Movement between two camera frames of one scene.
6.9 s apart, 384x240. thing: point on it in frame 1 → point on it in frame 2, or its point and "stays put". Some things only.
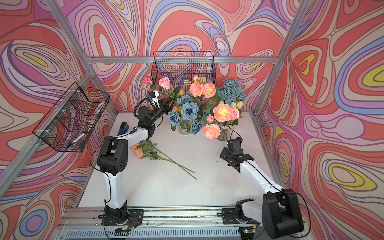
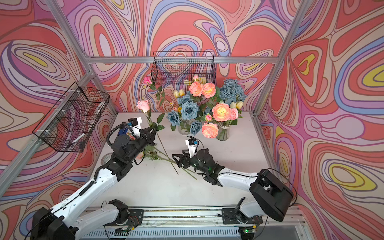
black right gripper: [224, 154] → [186, 157]
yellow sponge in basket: [202, 80] stays put
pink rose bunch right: [222, 113] stays put
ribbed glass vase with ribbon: [224, 128] stays put
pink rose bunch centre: [208, 90] stays put
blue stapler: [123, 128] stays put
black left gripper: [162, 108] → [147, 137]
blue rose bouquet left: [189, 111] stays put
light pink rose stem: [165, 82] → [145, 106]
